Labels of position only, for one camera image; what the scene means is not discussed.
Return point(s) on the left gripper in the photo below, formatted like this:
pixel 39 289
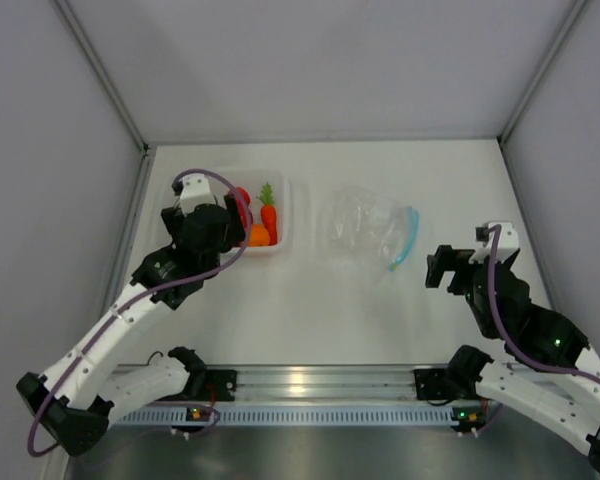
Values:
pixel 233 232

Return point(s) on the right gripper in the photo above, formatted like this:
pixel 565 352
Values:
pixel 448 259

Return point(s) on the fake orange fruit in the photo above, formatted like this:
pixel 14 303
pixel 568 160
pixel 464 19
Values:
pixel 259 236

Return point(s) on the fake orange carrot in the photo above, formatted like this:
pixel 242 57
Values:
pixel 268 212

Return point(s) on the clear zip top bag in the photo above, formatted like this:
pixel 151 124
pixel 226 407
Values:
pixel 372 230

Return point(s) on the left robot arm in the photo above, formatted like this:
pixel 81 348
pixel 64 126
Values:
pixel 76 400

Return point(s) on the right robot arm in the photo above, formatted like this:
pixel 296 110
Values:
pixel 542 339

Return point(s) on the white plastic basket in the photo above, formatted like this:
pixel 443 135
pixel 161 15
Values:
pixel 252 181

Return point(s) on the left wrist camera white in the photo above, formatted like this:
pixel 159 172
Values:
pixel 193 190

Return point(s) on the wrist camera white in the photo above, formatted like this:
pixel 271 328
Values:
pixel 193 190
pixel 500 237

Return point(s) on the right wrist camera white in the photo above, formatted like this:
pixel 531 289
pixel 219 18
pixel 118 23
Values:
pixel 500 237

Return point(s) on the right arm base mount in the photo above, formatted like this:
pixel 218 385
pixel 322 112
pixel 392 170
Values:
pixel 431 385

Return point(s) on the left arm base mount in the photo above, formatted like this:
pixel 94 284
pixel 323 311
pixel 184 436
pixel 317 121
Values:
pixel 219 385

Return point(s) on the aluminium rail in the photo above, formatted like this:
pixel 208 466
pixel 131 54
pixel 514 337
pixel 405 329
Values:
pixel 334 384

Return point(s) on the white slotted cable duct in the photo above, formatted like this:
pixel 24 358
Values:
pixel 314 415

